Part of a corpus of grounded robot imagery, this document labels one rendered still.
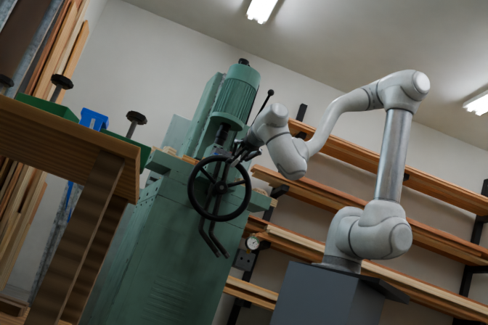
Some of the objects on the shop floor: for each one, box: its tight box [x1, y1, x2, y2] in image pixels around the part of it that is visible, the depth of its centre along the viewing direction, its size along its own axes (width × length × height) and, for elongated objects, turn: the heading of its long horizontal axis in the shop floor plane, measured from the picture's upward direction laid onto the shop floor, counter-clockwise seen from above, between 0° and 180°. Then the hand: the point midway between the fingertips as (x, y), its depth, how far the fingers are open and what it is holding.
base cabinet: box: [87, 194, 244, 325], centre depth 274 cm, size 45×58×71 cm
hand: (235, 160), depth 242 cm, fingers closed
